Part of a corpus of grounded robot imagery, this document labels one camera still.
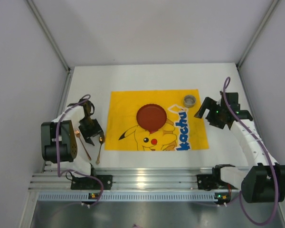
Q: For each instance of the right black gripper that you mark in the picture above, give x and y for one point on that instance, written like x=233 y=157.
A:
x=210 y=109

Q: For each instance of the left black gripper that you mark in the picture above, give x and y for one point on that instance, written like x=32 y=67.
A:
x=91 y=130

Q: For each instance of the copper fork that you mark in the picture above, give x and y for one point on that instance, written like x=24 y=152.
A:
x=82 y=143

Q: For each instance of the gold spoon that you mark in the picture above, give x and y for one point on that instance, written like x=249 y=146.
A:
x=100 y=149

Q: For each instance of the small metal cup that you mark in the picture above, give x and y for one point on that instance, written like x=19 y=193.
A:
x=189 y=101

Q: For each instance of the yellow pikachu placemat cloth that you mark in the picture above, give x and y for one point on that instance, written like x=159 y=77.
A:
x=181 y=132

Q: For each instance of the red plastic plate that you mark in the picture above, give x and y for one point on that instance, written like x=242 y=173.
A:
x=151 y=117

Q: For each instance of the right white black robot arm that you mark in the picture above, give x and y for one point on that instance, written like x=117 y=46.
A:
x=265 y=180

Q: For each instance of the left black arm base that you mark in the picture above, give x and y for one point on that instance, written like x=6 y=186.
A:
x=86 y=183

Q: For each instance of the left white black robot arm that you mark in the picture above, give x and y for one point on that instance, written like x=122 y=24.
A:
x=60 y=136

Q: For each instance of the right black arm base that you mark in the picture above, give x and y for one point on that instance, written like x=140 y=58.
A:
x=209 y=182

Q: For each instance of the perforated metal cable tray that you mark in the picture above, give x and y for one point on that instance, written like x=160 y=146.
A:
x=136 y=196

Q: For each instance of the aluminium mounting rail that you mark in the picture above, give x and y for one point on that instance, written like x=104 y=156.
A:
x=137 y=179

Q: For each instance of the left aluminium frame post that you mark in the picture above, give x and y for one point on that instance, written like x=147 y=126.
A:
x=37 y=15

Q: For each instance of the aluminium frame post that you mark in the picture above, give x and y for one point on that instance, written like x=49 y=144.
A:
x=256 y=35
x=37 y=15

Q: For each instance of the right aluminium frame post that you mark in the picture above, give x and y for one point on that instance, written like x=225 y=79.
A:
x=256 y=35

